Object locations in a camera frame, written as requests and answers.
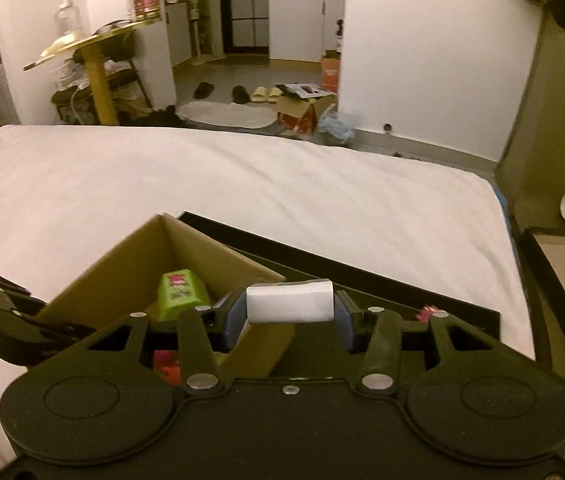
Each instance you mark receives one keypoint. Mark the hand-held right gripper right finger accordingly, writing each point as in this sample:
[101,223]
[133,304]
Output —
[343,327]

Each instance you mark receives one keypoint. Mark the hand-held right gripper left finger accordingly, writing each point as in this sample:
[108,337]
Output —
[236,325]

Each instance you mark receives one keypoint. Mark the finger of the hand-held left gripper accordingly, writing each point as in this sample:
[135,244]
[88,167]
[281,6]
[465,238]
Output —
[17,330]

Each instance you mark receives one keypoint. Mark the white power adapter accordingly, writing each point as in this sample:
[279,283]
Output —
[287,302]

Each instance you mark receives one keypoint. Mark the green box with pink label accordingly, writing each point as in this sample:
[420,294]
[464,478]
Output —
[182,295]

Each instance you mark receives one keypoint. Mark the pink plush toy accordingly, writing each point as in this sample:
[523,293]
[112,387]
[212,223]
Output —
[167,365]

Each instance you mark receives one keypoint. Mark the black tray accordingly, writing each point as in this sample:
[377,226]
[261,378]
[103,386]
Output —
[312,267]

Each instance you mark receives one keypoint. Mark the small pink beige toy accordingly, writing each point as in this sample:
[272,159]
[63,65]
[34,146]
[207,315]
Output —
[426,314]

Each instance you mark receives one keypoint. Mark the pale blue plastic bag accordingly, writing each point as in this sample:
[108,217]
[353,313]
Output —
[336,126]

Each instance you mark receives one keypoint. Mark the round gold side table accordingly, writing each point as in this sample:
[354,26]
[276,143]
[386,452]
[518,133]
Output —
[96,90]

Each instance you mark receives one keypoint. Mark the white floor mat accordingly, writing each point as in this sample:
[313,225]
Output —
[227,115]

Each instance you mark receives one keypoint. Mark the cardboard box with red print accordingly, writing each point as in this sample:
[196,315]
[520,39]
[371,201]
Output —
[302,112]

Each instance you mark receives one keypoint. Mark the bedside table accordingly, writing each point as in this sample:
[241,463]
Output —
[562,300]

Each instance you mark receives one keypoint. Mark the dark chair with clutter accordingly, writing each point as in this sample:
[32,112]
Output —
[122,85]

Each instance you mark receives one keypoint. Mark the black slipper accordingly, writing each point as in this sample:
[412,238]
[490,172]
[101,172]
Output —
[203,90]
[240,94]

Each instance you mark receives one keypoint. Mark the yellow slipper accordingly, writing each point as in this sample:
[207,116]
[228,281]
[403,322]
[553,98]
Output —
[259,94]
[275,94]

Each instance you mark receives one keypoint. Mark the clear plastic bottle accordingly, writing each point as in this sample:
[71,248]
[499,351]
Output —
[67,17]

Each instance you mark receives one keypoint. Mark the orange box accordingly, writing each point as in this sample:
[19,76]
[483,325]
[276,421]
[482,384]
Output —
[331,72]

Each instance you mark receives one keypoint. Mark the red can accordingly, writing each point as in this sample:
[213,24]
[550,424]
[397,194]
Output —
[146,2]

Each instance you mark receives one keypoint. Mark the white kitchen cabinet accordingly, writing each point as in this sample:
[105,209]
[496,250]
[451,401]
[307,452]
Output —
[297,27]

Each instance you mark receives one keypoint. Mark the black framed glass door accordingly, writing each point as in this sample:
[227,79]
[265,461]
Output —
[247,10]

